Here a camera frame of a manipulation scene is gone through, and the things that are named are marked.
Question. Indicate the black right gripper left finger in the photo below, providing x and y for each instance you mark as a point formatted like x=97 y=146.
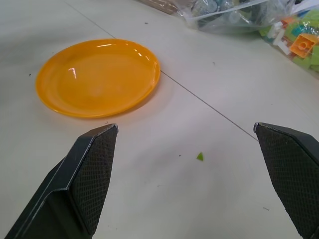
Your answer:
x=84 y=184

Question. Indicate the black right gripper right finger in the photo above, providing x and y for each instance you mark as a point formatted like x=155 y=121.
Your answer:
x=291 y=169

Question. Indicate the orange plastic plate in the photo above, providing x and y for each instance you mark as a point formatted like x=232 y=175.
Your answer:
x=97 y=78

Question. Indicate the small green plastic scrap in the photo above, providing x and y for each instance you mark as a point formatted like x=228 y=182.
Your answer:
x=200 y=156

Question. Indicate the clear bag of building blocks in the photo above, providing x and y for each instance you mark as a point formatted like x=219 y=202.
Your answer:
x=296 y=37

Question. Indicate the clear bag of dark items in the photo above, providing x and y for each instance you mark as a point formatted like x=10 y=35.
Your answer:
x=224 y=15

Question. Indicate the brown cardboard box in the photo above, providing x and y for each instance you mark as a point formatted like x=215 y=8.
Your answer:
x=162 y=5

